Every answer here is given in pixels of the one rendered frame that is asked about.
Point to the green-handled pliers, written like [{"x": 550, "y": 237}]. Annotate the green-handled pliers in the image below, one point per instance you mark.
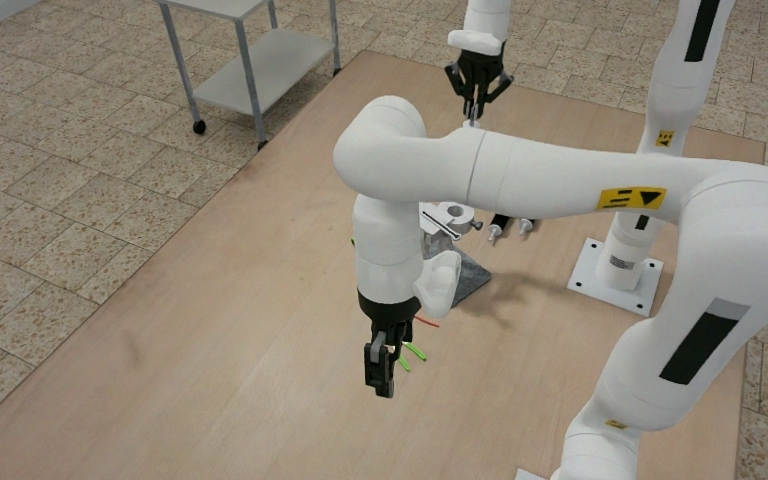
[{"x": 415, "y": 350}]

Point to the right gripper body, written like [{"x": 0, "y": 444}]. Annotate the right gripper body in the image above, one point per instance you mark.
[{"x": 493, "y": 64}]

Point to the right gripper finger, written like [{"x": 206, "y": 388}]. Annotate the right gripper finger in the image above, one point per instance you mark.
[
  {"x": 484, "y": 97},
  {"x": 452, "y": 71}
]

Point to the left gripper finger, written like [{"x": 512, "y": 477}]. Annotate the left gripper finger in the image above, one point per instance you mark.
[
  {"x": 409, "y": 330},
  {"x": 378, "y": 373}
]

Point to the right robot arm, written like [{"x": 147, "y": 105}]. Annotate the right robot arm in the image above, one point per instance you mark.
[{"x": 679, "y": 84}]

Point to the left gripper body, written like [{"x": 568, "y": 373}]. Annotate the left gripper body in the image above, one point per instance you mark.
[{"x": 386, "y": 317}]

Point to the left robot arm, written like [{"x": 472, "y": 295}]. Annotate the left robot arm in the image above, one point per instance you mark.
[{"x": 660, "y": 367}]

